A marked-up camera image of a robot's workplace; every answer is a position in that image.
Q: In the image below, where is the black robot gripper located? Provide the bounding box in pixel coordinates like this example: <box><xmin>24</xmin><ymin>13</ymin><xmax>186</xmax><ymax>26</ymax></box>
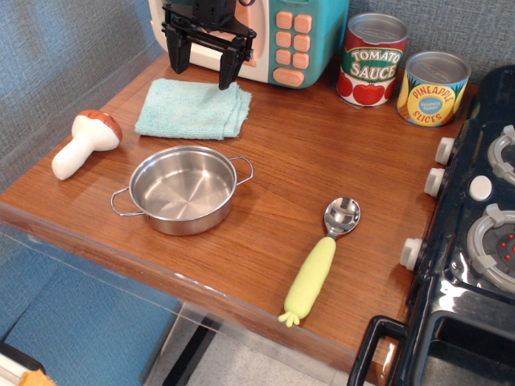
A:
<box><xmin>162</xmin><ymin>1</ymin><xmax>257</xmax><ymax>90</ymax></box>

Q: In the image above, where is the stainless steel pot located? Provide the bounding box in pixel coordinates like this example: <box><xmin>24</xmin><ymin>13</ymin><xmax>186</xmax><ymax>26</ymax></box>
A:
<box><xmin>110</xmin><ymin>146</ymin><xmax>254</xmax><ymax>236</ymax></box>

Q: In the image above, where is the light blue folded cloth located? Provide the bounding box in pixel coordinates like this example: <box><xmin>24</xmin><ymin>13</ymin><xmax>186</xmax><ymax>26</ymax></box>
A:
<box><xmin>135</xmin><ymin>79</ymin><xmax>252</xmax><ymax>141</ymax></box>

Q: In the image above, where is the teal toy microwave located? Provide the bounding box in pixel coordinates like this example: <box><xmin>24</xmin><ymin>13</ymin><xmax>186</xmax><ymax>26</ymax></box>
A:
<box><xmin>149</xmin><ymin>1</ymin><xmax>349</xmax><ymax>89</ymax></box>

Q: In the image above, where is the plush mushroom toy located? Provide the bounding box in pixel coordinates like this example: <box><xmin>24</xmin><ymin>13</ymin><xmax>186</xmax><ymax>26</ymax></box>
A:
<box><xmin>51</xmin><ymin>110</ymin><xmax>122</xmax><ymax>180</ymax></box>

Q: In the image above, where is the tomato sauce can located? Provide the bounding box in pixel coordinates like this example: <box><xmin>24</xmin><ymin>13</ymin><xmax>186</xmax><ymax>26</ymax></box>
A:
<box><xmin>336</xmin><ymin>12</ymin><xmax>409</xmax><ymax>107</ymax></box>

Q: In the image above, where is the pineapple slices can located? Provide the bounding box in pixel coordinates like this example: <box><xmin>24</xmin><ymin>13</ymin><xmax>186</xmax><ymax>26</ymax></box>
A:
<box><xmin>397</xmin><ymin>51</ymin><xmax>472</xmax><ymax>128</ymax></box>

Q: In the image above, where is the grey stove knob top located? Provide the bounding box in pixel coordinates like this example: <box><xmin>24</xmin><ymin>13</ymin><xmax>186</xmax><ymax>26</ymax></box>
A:
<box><xmin>435</xmin><ymin>137</ymin><xmax>455</xmax><ymax>166</ymax></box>

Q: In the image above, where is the grey stove knob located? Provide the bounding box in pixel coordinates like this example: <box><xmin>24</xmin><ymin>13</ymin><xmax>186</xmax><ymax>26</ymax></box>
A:
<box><xmin>435</xmin><ymin>137</ymin><xmax>455</xmax><ymax>166</ymax></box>
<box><xmin>400</xmin><ymin>238</ymin><xmax>422</xmax><ymax>271</ymax></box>
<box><xmin>424</xmin><ymin>168</ymin><xmax>445</xmax><ymax>197</ymax></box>

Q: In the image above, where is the grey stove knob middle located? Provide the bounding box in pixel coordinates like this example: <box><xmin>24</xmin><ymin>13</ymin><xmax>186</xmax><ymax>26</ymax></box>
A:
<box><xmin>424</xmin><ymin>168</ymin><xmax>445</xmax><ymax>197</ymax></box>

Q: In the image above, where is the grey stove knob bottom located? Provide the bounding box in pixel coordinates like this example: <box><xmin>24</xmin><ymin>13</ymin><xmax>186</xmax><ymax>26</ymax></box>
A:
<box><xmin>400</xmin><ymin>238</ymin><xmax>422</xmax><ymax>271</ymax></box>

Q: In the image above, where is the orange object at corner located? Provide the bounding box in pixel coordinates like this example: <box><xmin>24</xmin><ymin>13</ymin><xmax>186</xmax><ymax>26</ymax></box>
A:
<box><xmin>0</xmin><ymin>342</ymin><xmax>56</xmax><ymax>386</ymax></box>

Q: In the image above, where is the black toy stove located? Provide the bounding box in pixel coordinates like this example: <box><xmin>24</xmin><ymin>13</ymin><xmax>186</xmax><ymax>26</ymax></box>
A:
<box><xmin>348</xmin><ymin>65</ymin><xmax>514</xmax><ymax>385</ymax></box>

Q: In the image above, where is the spoon with yellow handle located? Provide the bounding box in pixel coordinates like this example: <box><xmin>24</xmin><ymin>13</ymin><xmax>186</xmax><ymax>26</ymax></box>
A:
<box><xmin>278</xmin><ymin>197</ymin><xmax>361</xmax><ymax>327</ymax></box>

